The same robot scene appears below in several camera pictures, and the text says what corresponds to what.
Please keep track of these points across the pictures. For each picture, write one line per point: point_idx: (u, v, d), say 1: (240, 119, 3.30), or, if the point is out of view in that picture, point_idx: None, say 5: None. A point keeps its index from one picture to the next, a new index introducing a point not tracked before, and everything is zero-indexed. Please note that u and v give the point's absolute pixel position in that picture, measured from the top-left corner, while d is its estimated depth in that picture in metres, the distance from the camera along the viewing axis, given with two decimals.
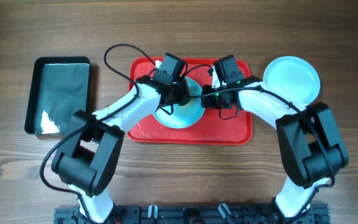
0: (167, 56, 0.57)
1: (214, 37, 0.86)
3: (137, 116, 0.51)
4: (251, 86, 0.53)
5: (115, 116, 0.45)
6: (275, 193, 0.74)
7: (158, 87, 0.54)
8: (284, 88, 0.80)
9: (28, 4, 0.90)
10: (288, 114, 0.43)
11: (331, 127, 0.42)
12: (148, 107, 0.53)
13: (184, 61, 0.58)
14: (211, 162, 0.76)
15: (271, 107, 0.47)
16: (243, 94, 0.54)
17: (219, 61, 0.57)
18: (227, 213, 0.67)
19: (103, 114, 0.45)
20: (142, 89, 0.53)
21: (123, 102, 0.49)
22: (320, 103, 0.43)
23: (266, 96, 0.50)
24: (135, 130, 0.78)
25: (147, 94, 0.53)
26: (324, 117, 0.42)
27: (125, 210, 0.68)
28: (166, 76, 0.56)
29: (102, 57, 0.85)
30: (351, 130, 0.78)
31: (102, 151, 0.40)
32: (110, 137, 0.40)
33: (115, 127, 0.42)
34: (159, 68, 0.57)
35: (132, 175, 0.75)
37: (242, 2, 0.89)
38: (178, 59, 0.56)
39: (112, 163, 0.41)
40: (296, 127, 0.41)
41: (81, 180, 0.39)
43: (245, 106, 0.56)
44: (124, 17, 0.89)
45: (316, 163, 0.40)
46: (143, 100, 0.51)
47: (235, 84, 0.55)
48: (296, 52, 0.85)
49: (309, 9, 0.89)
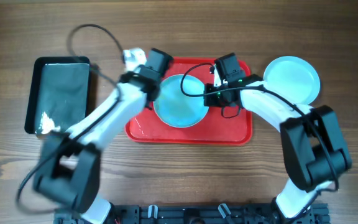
0: (153, 51, 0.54)
1: (215, 37, 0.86)
3: (120, 120, 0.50)
4: (253, 84, 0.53)
5: (91, 130, 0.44)
6: (275, 193, 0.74)
7: (144, 83, 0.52)
8: (284, 88, 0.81)
9: (27, 4, 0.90)
10: (292, 118, 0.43)
11: (335, 130, 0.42)
12: (131, 108, 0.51)
13: (170, 57, 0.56)
14: (211, 162, 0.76)
15: (275, 109, 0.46)
16: (243, 93, 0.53)
17: (221, 59, 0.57)
18: (227, 213, 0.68)
19: (79, 130, 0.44)
20: (124, 89, 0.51)
21: (102, 111, 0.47)
22: (325, 107, 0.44)
23: (268, 96, 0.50)
24: (135, 130, 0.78)
25: (130, 94, 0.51)
26: (329, 120, 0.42)
27: (125, 210, 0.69)
28: (153, 73, 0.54)
29: (102, 57, 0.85)
30: (351, 130, 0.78)
31: (81, 172, 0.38)
32: (84, 158, 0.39)
33: (89, 147, 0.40)
34: (145, 64, 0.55)
35: (132, 176, 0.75)
37: (243, 2, 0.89)
38: (163, 54, 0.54)
39: (92, 184, 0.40)
40: (299, 130, 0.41)
41: (63, 201, 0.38)
43: (246, 105, 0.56)
44: (124, 17, 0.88)
45: (320, 166, 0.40)
46: (125, 103, 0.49)
47: (237, 84, 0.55)
48: (296, 53, 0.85)
49: (309, 9, 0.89)
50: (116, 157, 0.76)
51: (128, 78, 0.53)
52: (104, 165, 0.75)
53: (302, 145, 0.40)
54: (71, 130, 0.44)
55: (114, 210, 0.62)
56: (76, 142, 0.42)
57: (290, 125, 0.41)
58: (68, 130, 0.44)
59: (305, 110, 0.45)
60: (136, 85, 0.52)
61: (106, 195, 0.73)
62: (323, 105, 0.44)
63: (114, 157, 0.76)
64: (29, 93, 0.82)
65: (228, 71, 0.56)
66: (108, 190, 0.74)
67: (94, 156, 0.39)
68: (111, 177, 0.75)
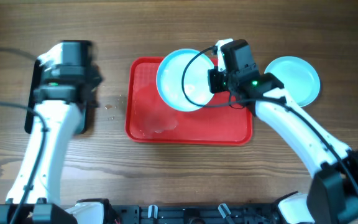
0: (64, 43, 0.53)
1: (214, 38, 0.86)
3: (62, 142, 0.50)
4: (272, 94, 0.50)
5: (33, 185, 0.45)
6: (275, 193, 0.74)
7: (72, 83, 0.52)
8: (284, 87, 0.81)
9: (27, 4, 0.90)
10: (327, 167, 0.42)
11: None
12: (67, 126, 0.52)
13: (85, 43, 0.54)
14: (211, 162, 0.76)
15: (307, 144, 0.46)
16: (263, 106, 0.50)
17: (234, 50, 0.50)
18: (227, 213, 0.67)
19: (20, 190, 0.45)
20: (50, 112, 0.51)
21: (35, 154, 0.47)
22: None
23: (298, 119, 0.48)
24: (136, 130, 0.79)
25: (58, 116, 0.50)
26: None
27: (125, 210, 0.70)
28: (72, 68, 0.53)
29: (102, 57, 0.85)
30: (351, 131, 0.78)
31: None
32: (41, 216, 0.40)
33: (38, 205, 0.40)
34: (61, 61, 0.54)
35: (132, 176, 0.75)
37: (242, 2, 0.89)
38: (76, 43, 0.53)
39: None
40: (339, 180, 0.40)
41: None
43: (258, 114, 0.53)
44: (124, 17, 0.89)
45: (349, 210, 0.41)
46: (55, 129, 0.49)
47: (250, 87, 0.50)
48: (296, 53, 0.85)
49: (309, 9, 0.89)
50: (116, 157, 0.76)
51: (48, 92, 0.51)
52: (104, 165, 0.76)
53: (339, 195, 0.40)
54: (13, 196, 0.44)
55: (108, 204, 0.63)
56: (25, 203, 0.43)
57: (327, 176, 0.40)
58: (10, 195, 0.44)
59: (340, 152, 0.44)
60: (60, 99, 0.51)
61: (106, 195, 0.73)
62: None
63: (114, 157, 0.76)
64: (30, 93, 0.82)
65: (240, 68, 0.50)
66: (109, 190, 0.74)
67: (50, 211, 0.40)
68: (111, 177, 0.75)
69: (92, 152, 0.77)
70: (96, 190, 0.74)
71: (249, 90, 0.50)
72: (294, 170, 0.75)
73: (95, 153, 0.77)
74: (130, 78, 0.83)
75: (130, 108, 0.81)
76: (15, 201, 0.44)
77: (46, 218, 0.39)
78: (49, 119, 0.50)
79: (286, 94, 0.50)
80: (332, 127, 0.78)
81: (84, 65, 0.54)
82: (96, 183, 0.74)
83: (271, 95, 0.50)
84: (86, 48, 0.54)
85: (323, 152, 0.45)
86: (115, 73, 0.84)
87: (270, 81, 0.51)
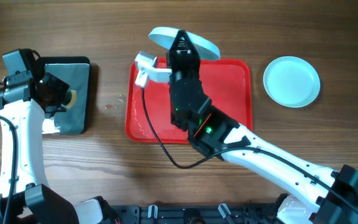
0: (5, 55, 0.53)
1: (214, 37, 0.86)
3: (35, 137, 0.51)
4: (232, 137, 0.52)
5: (18, 176, 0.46)
6: (275, 193, 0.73)
7: (25, 85, 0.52)
8: (283, 88, 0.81)
9: (28, 4, 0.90)
10: (325, 203, 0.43)
11: None
12: (36, 121, 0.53)
13: (28, 50, 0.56)
14: (211, 162, 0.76)
15: (293, 183, 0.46)
16: (231, 154, 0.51)
17: (197, 112, 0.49)
18: (227, 213, 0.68)
19: (7, 184, 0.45)
20: (14, 111, 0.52)
21: (9, 152, 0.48)
22: (346, 168, 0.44)
23: (269, 158, 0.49)
24: (136, 130, 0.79)
25: (23, 114, 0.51)
26: (357, 182, 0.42)
27: (125, 210, 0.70)
28: (23, 74, 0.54)
29: (102, 57, 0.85)
30: (351, 130, 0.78)
31: (43, 212, 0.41)
32: (36, 202, 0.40)
33: (28, 191, 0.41)
34: (10, 71, 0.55)
35: (132, 176, 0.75)
37: (242, 2, 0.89)
38: (17, 51, 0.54)
39: (59, 206, 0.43)
40: (338, 213, 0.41)
41: None
43: (229, 160, 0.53)
44: (124, 17, 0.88)
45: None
46: (22, 126, 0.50)
47: (206, 136, 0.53)
48: (296, 52, 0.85)
49: (309, 9, 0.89)
50: (115, 157, 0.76)
51: (5, 98, 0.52)
52: (104, 165, 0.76)
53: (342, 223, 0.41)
54: (1, 191, 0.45)
55: (103, 200, 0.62)
56: (14, 195, 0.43)
57: (328, 214, 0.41)
58: None
59: (328, 180, 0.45)
60: (19, 99, 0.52)
61: (106, 195, 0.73)
62: (344, 165, 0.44)
63: (113, 157, 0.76)
64: None
65: (199, 123, 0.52)
66: (108, 190, 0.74)
67: (43, 189, 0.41)
68: (111, 177, 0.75)
69: (92, 152, 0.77)
70: (96, 190, 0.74)
71: (207, 140, 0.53)
72: None
73: (94, 153, 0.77)
74: (130, 78, 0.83)
75: (130, 107, 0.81)
76: (5, 196, 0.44)
77: (40, 198, 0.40)
78: (13, 118, 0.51)
79: (246, 134, 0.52)
80: (332, 127, 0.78)
81: (33, 71, 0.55)
82: (96, 183, 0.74)
83: (231, 139, 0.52)
84: (31, 55, 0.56)
85: (311, 185, 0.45)
86: (115, 73, 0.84)
87: (222, 122, 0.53)
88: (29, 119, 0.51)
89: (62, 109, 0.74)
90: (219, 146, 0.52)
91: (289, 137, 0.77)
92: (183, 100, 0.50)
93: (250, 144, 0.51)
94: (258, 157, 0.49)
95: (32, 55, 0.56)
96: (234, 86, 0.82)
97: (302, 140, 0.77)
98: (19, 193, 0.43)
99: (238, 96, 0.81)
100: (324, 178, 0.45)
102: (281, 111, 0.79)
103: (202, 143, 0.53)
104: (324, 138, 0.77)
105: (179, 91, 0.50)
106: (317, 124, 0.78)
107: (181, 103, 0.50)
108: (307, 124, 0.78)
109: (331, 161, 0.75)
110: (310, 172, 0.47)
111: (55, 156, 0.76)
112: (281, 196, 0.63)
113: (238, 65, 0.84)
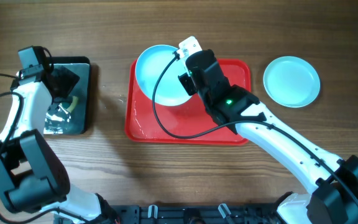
0: (20, 51, 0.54)
1: (215, 37, 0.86)
3: (40, 107, 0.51)
4: (250, 112, 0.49)
5: (18, 126, 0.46)
6: (275, 193, 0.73)
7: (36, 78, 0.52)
8: (282, 88, 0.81)
9: (28, 4, 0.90)
10: (324, 182, 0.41)
11: None
12: (42, 99, 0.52)
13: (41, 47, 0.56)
14: (212, 162, 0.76)
15: (298, 162, 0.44)
16: (244, 126, 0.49)
17: (205, 71, 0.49)
18: (227, 213, 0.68)
19: (5, 133, 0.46)
20: (23, 86, 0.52)
21: (15, 107, 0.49)
22: (353, 159, 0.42)
23: (279, 135, 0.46)
24: (136, 130, 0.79)
25: (30, 90, 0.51)
26: None
27: (125, 210, 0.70)
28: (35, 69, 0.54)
29: (102, 57, 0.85)
30: (351, 130, 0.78)
31: (36, 159, 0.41)
32: (32, 147, 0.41)
33: (23, 135, 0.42)
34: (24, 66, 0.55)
35: (132, 176, 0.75)
37: (242, 2, 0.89)
38: (30, 47, 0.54)
39: (55, 163, 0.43)
40: (335, 196, 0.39)
41: (40, 192, 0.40)
43: (242, 133, 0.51)
44: (124, 17, 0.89)
45: (351, 217, 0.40)
46: (29, 98, 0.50)
47: (224, 106, 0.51)
48: (296, 52, 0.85)
49: (309, 9, 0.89)
50: (116, 157, 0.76)
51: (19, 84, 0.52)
52: (104, 165, 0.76)
53: (338, 210, 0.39)
54: None
55: (103, 200, 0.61)
56: (11, 140, 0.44)
57: (324, 195, 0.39)
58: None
59: (333, 165, 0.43)
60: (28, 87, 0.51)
61: (106, 195, 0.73)
62: (352, 155, 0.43)
63: (113, 157, 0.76)
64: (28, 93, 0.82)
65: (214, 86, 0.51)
66: (109, 190, 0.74)
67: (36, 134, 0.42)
68: (111, 177, 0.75)
69: (92, 152, 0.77)
70: (96, 190, 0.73)
71: (225, 110, 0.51)
72: None
73: (95, 153, 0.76)
74: (130, 78, 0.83)
75: (130, 107, 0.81)
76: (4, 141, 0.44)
77: (32, 140, 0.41)
78: (23, 92, 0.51)
79: (264, 110, 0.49)
80: (332, 127, 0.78)
81: (46, 66, 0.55)
82: (96, 183, 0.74)
83: (248, 112, 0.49)
84: (43, 51, 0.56)
85: (316, 168, 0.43)
86: (115, 73, 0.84)
87: (244, 97, 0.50)
88: (36, 94, 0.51)
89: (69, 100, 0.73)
90: (235, 117, 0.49)
91: None
92: (192, 63, 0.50)
93: (266, 120, 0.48)
94: (270, 134, 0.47)
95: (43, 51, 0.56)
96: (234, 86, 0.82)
97: None
98: (17, 139, 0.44)
99: None
100: (329, 163, 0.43)
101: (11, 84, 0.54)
102: (281, 111, 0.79)
103: (219, 112, 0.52)
104: (324, 138, 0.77)
105: (192, 58, 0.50)
106: (317, 124, 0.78)
107: (191, 63, 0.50)
108: (307, 124, 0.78)
109: None
110: (317, 154, 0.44)
111: None
112: (281, 196, 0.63)
113: (239, 65, 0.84)
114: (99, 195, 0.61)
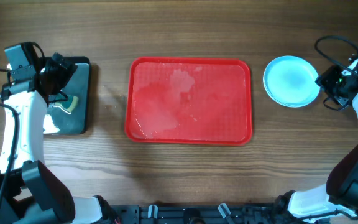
0: (7, 49, 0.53)
1: (215, 37, 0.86)
3: (36, 122, 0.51)
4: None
5: (17, 154, 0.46)
6: (275, 193, 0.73)
7: (30, 82, 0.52)
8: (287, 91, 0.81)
9: (27, 4, 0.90)
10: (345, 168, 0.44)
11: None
12: (38, 112, 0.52)
13: (30, 43, 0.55)
14: (211, 162, 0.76)
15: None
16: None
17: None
18: (227, 213, 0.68)
19: (5, 163, 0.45)
20: (18, 98, 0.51)
21: (10, 132, 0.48)
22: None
23: None
24: (135, 130, 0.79)
25: (23, 104, 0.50)
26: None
27: (125, 210, 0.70)
28: (25, 69, 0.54)
29: (102, 57, 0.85)
30: (351, 130, 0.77)
31: (41, 191, 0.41)
32: (33, 179, 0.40)
33: (25, 167, 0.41)
34: (12, 65, 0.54)
35: (132, 176, 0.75)
37: (242, 2, 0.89)
38: (19, 45, 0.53)
39: (59, 190, 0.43)
40: None
41: (46, 221, 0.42)
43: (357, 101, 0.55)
44: (124, 17, 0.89)
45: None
46: (25, 112, 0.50)
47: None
48: (296, 52, 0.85)
49: (309, 9, 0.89)
50: (116, 157, 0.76)
51: (10, 88, 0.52)
52: (104, 165, 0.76)
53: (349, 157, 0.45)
54: None
55: (104, 200, 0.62)
56: (12, 172, 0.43)
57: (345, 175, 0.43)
58: None
59: None
60: (22, 91, 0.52)
61: (106, 195, 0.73)
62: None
63: (113, 157, 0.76)
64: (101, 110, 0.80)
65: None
66: (108, 190, 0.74)
67: (38, 163, 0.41)
68: (111, 177, 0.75)
69: (92, 152, 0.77)
70: (96, 190, 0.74)
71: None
72: (294, 171, 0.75)
73: (94, 153, 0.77)
74: (130, 78, 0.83)
75: (130, 107, 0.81)
76: (3, 172, 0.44)
77: (35, 174, 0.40)
78: (17, 106, 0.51)
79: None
80: (332, 127, 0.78)
81: (36, 65, 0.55)
82: (96, 183, 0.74)
83: None
84: (32, 48, 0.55)
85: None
86: (115, 73, 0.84)
87: None
88: (32, 108, 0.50)
89: (64, 98, 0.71)
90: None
91: (289, 136, 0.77)
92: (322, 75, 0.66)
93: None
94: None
95: (33, 48, 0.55)
96: (235, 86, 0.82)
97: (302, 140, 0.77)
98: (17, 170, 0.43)
99: (238, 96, 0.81)
100: None
101: (3, 86, 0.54)
102: (280, 112, 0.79)
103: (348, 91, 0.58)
104: (324, 138, 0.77)
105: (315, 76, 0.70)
106: (317, 124, 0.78)
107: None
108: (306, 124, 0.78)
109: (330, 161, 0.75)
110: None
111: (55, 156, 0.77)
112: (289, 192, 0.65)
113: (238, 65, 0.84)
114: (97, 196, 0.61)
